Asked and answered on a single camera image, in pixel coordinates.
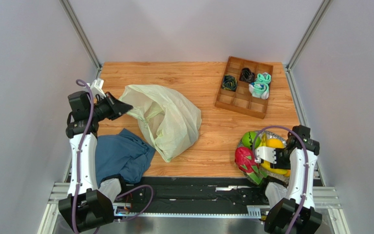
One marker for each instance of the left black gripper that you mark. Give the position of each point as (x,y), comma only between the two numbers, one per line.
(117,108)

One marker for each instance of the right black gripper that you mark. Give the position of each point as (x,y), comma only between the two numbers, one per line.
(279,159)

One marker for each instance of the fake yellow lemon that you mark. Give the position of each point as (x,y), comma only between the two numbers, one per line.
(275,143)

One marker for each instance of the fake red dragon fruit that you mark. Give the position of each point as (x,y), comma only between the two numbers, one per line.
(245,161)

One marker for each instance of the fake green watermelon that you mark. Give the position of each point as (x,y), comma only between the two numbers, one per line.
(249,140)

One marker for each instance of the translucent yellowish plastic bag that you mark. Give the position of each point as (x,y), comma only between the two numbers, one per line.
(167,119)

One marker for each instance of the fake yellow banana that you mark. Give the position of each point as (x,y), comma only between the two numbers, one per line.
(267,165)

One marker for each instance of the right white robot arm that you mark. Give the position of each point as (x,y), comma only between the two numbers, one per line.
(292,208)

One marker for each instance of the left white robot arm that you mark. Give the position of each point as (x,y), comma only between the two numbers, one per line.
(89,205)

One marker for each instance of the speckled ceramic plate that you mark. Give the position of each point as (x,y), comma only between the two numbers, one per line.
(264,136)

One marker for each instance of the blue cloth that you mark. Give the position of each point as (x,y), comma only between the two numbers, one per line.
(123,154)

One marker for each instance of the white teal rolled sock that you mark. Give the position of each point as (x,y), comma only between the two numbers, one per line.
(259,90)

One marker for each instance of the brown wooden divider tray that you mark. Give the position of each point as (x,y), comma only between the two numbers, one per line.
(241,101)

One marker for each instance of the mint green rolled sock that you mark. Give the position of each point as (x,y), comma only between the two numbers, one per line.
(263,78)

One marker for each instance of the black rolled sock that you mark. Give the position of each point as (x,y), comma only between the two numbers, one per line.
(247,75)

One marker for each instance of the dark blue striped sock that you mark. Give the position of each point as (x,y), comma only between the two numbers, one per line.
(229,83)

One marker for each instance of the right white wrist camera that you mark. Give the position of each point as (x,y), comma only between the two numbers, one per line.
(266,154)

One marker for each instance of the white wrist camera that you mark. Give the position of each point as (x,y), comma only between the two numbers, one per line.
(96,88)
(266,154)

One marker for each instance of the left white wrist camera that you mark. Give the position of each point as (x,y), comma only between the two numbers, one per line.
(96,88)

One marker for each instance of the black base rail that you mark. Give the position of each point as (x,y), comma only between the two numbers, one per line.
(194,196)

